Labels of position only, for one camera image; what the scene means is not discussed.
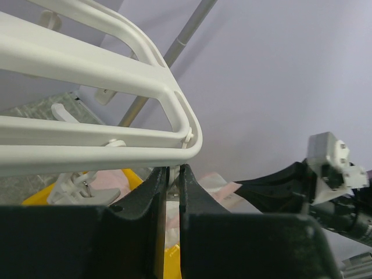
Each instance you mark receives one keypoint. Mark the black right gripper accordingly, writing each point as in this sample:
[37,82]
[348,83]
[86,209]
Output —
[292,189]

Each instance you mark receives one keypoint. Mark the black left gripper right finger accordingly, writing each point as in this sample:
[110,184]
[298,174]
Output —
[215,243]

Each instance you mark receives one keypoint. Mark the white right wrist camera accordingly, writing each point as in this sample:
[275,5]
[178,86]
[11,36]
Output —
[329,159]

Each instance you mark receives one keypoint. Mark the yellow plastic tray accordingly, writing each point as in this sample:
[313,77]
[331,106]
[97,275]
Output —
[130,186]

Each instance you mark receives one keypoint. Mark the white plastic clip hanger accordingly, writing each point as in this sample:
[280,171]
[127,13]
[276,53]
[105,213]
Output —
[60,133]

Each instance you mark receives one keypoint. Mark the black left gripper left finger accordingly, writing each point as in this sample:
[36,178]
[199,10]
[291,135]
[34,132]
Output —
[124,240]

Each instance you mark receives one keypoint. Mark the white metal clothes rack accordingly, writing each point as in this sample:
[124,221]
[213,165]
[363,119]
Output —
[148,75]

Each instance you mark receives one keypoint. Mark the white end hanger clip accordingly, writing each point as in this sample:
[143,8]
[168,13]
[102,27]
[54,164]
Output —
[173,190]

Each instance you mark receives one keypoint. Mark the white pink underwear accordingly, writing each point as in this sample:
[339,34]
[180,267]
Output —
[216,186]

